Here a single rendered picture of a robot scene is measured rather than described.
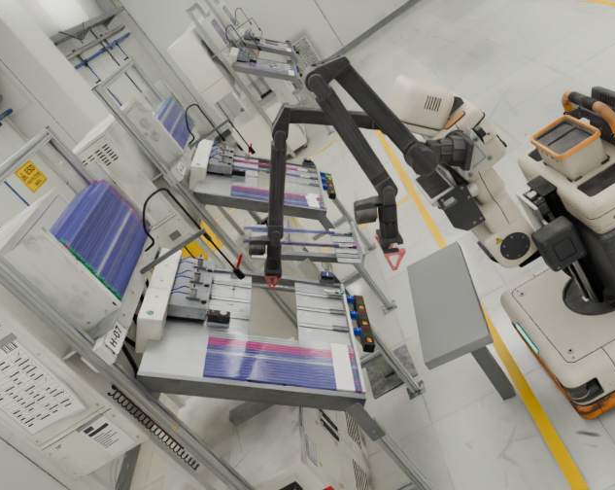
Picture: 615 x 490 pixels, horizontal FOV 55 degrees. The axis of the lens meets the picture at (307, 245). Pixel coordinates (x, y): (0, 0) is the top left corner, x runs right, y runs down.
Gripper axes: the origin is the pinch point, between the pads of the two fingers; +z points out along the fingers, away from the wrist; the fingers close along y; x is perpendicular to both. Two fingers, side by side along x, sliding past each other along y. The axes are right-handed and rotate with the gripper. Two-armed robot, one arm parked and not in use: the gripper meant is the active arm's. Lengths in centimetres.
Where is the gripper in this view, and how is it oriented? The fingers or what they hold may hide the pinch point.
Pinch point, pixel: (272, 286)
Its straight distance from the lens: 234.7
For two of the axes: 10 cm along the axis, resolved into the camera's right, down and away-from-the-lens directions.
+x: 10.0, 0.4, 0.9
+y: 0.6, 4.6, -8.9
